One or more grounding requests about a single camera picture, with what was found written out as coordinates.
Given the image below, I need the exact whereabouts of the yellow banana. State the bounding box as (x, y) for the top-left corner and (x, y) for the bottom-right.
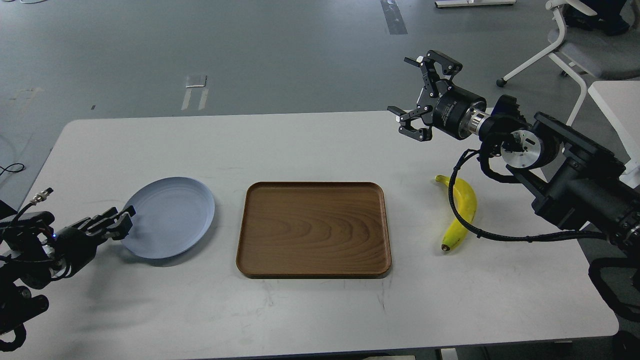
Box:
(434, 174), (477, 252)

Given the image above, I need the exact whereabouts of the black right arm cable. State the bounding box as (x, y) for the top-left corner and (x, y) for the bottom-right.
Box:
(447, 149), (608, 244)

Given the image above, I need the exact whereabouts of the white side table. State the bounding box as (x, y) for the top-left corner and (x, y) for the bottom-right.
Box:
(587, 80), (640, 188)

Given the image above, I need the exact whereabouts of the brown wooden tray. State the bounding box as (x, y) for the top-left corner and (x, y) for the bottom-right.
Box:
(236, 181), (393, 279)

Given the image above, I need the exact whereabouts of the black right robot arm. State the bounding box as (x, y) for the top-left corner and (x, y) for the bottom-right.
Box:
(387, 50), (639, 322)

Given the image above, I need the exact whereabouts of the light blue plate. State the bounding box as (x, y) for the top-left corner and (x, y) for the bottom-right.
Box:
(121, 177), (216, 260)

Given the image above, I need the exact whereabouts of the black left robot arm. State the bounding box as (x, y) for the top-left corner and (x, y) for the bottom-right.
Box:
(0, 187), (137, 353)

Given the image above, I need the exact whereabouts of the white office chair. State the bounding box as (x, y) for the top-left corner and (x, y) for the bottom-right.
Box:
(496, 0), (640, 126)

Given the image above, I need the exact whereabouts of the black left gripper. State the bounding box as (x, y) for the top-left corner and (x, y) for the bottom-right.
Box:
(53, 205), (137, 279)

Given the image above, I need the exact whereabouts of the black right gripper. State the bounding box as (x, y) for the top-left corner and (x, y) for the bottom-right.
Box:
(387, 49), (488, 143)

